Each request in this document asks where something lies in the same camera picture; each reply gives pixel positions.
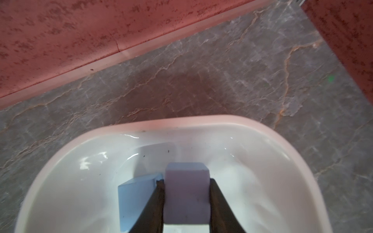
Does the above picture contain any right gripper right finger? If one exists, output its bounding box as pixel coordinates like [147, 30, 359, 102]
[209, 179, 245, 233]

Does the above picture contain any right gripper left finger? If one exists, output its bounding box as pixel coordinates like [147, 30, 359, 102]
[129, 180, 165, 233]

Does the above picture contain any blue cube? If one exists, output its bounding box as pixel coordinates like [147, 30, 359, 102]
[118, 173, 163, 233]
[163, 163, 211, 225]

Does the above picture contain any blue cube top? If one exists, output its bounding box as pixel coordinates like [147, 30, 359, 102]
[163, 163, 211, 225]

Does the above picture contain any white plastic tub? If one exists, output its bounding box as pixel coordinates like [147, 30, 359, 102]
[15, 115, 332, 233]

